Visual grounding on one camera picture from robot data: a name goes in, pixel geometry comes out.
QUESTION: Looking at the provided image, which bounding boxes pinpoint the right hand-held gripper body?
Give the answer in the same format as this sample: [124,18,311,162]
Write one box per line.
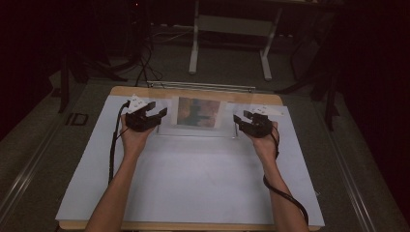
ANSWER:
[241,105,285,139]

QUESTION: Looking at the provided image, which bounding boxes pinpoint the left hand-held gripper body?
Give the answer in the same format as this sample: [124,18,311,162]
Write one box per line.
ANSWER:
[124,93,162,133]

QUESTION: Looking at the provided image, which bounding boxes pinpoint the photo print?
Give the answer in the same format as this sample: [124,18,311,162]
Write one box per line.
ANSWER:
[170,95,227,131]

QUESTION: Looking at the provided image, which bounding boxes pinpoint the person's left hand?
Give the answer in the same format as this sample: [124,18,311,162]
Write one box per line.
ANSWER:
[119,113,157,160]

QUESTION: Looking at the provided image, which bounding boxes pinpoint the person's right hand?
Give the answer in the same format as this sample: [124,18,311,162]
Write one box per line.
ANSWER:
[249,120,280,166]

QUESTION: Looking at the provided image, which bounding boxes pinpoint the white table mat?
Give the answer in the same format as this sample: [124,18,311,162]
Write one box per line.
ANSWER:
[55,94,326,226]

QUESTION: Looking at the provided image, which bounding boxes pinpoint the black metal stand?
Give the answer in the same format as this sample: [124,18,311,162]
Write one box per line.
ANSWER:
[276,13,343,131]
[57,47,90,114]

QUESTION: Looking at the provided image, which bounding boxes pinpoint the black floor cables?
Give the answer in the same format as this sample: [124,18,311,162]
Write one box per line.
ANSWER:
[134,38,166,89]

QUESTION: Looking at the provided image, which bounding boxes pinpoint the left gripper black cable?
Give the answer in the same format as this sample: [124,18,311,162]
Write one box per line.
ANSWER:
[107,100,132,187]

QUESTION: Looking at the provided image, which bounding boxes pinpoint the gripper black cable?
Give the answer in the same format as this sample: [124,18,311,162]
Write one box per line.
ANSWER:
[262,125,310,227]
[107,100,132,187]

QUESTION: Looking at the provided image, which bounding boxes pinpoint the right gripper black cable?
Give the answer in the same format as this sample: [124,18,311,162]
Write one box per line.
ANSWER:
[262,125,310,227]

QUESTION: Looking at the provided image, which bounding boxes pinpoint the white metal table frame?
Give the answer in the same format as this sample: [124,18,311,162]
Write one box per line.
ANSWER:
[188,0,284,82]

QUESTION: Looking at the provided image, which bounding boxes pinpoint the aluminium floor rail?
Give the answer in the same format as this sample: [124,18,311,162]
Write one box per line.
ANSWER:
[0,119,67,223]
[311,99,379,232]

